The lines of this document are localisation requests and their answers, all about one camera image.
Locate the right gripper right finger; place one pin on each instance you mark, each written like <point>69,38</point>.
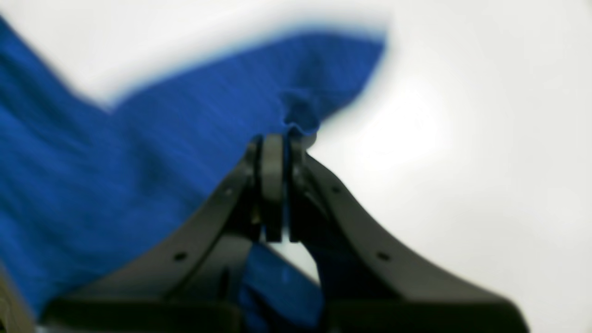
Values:
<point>373,283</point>

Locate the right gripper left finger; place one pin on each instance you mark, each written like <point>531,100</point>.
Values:
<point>190,282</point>

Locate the blue long-sleeve T-shirt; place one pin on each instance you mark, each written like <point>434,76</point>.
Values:
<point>84,191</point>

